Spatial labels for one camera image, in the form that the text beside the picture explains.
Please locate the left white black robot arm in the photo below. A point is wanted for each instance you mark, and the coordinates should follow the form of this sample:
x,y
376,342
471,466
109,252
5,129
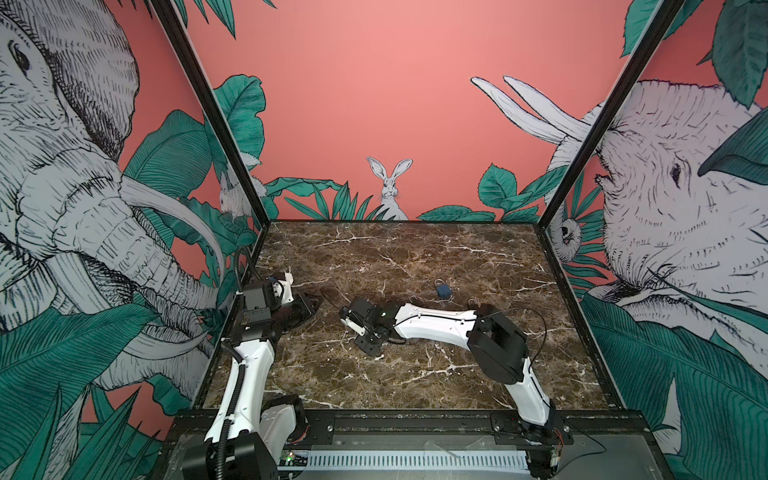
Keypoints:
x,y
248,434

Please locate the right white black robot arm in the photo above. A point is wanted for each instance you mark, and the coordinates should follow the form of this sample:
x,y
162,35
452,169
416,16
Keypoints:
x,y
499,348

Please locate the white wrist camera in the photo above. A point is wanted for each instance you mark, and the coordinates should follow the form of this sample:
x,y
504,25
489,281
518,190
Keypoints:
x,y
353,325
281,284

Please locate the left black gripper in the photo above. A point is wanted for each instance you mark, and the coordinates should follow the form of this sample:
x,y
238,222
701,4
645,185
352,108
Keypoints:
x,y
304,307

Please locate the blue padlock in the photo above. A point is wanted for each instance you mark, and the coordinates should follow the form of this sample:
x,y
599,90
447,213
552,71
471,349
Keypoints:
x,y
443,290

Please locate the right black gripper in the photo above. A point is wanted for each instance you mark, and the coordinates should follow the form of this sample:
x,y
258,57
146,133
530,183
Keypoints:
x,y
359,340

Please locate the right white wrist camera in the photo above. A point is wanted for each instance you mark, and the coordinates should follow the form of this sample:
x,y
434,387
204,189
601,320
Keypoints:
x,y
353,325

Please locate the black frame post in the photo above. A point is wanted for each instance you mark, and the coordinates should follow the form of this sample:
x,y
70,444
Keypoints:
x,y
653,34
175,32

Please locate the left black frame post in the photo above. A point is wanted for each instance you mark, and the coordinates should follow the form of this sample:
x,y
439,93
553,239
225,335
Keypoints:
x,y
175,32

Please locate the black front mounting rail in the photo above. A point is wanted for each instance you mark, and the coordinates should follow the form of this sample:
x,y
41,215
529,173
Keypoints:
x,y
321,427

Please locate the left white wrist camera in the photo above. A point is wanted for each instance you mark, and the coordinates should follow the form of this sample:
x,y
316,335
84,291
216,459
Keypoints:
x,y
281,284

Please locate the white slotted cable duct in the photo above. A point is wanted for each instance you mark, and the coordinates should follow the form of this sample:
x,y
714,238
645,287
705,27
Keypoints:
x,y
492,461

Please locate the right black frame post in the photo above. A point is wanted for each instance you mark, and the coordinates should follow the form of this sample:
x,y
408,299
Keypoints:
x,y
653,34

